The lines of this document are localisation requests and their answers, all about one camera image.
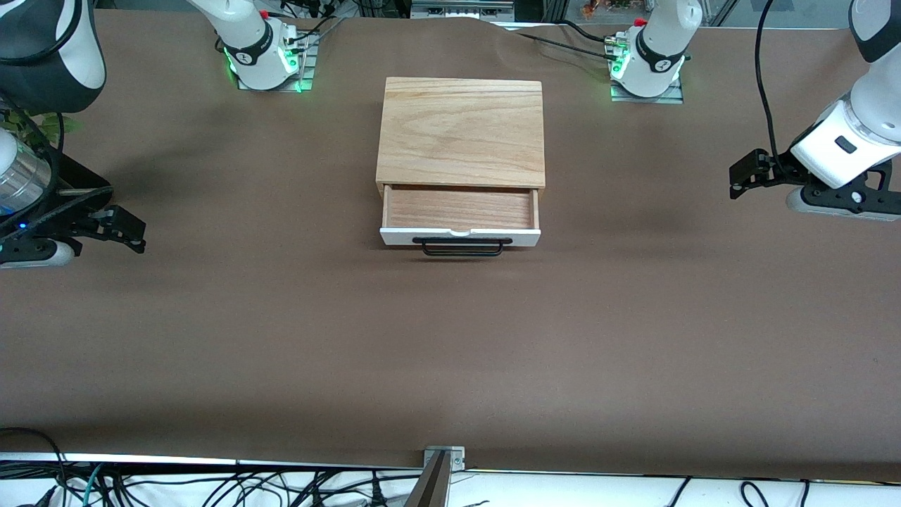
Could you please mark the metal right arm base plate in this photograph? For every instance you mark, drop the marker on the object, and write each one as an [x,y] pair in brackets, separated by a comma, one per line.
[310,67]

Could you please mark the brown camera mount post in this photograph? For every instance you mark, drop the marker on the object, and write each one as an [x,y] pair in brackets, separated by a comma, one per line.
[431,486]

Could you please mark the silver metal edge bracket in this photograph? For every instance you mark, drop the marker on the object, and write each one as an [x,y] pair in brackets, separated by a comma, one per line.
[456,461]

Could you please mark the silver table edge rail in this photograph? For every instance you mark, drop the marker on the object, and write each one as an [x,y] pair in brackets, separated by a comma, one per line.
[211,462]

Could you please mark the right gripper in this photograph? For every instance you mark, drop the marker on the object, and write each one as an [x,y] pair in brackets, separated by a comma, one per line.
[69,184]

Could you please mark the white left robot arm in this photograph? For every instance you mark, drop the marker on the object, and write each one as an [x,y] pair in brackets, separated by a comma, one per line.
[662,49]

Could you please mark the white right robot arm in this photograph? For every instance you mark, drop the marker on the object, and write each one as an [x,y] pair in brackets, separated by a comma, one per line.
[253,42]

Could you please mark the brown table mat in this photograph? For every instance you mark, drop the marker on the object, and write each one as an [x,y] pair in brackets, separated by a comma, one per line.
[450,338]

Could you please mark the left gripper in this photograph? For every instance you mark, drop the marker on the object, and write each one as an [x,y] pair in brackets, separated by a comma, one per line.
[780,167]

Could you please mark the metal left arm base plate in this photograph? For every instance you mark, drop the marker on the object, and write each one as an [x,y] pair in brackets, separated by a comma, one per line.
[672,95]

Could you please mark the orange artificial flowers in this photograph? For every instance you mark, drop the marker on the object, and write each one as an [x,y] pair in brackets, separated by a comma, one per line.
[605,7]

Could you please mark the red roses with leaves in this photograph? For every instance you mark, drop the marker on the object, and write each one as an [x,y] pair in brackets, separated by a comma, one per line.
[53,127]

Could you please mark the grey power strip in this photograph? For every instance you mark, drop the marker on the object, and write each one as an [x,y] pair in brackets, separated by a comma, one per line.
[457,10]

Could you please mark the light wooden drawer cabinet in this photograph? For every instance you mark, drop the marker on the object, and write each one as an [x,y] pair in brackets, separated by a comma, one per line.
[461,134]

